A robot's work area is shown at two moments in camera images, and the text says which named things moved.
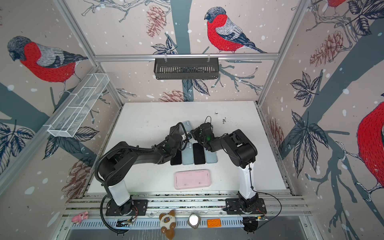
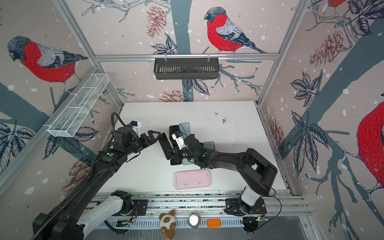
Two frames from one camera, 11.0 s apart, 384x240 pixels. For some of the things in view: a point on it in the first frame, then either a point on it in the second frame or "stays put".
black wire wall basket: (189, 68) stays put
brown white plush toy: (167, 224) stays put
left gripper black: (168, 137) -> (148, 142)
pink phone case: (191, 179) stays put
